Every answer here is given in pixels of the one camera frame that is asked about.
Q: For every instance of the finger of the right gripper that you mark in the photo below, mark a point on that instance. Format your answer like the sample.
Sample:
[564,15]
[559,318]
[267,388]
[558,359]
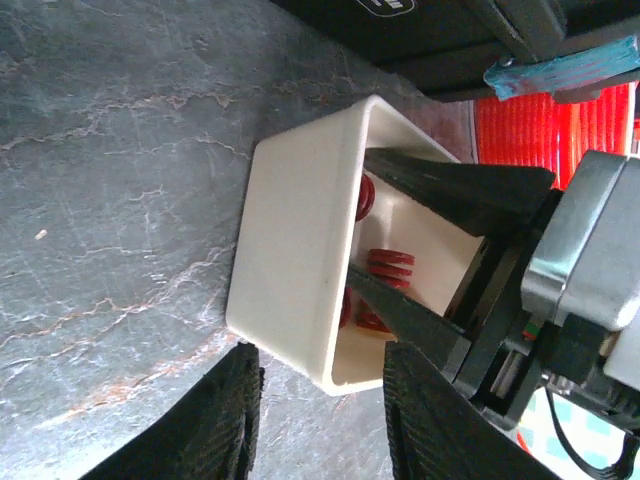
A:
[482,200]
[442,342]

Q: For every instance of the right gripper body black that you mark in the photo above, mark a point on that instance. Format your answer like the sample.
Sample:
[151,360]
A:
[561,311]

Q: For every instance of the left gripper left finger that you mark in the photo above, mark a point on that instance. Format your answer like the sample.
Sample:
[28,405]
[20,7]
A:
[210,433]

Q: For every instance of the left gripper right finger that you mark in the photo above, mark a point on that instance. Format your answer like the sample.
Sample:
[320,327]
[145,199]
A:
[434,433]

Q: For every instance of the red springs in tray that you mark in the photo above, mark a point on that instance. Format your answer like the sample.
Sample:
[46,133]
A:
[391,266]

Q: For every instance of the red filament spool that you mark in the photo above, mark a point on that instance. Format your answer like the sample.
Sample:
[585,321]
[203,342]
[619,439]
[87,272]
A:
[536,131]

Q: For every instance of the black plastic toolbox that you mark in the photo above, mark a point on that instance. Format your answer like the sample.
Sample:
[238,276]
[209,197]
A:
[444,47]

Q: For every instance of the white rectangular parts tray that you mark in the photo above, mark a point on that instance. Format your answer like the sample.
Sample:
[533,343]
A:
[299,232]

